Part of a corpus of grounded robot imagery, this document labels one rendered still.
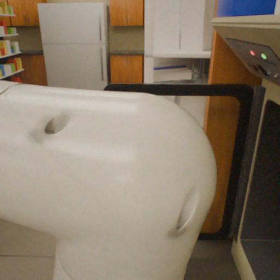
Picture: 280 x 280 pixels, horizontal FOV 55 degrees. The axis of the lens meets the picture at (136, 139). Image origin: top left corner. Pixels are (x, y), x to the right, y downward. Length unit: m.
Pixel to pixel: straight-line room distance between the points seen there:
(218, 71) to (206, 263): 0.47
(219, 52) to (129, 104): 0.49
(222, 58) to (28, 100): 0.51
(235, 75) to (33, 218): 0.55
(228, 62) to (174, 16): 1.02
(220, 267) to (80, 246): 0.63
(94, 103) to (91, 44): 5.07
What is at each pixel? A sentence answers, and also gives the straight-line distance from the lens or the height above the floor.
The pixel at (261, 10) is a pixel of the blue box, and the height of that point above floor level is 1.52.
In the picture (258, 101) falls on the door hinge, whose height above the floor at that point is 1.35.
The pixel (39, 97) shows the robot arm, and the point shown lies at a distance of 0.17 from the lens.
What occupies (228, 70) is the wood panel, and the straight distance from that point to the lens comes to 0.64.
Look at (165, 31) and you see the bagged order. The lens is 1.65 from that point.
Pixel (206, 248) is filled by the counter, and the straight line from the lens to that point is 0.82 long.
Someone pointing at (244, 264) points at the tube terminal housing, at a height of 0.99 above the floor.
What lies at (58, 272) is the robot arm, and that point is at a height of 1.35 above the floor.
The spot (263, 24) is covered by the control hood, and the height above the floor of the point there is 1.50.
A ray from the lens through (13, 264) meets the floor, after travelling 2.18.
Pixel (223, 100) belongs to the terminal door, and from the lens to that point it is 0.58.
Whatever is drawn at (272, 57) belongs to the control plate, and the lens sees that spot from 0.38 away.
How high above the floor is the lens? 1.50
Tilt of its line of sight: 23 degrees down
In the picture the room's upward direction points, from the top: straight up
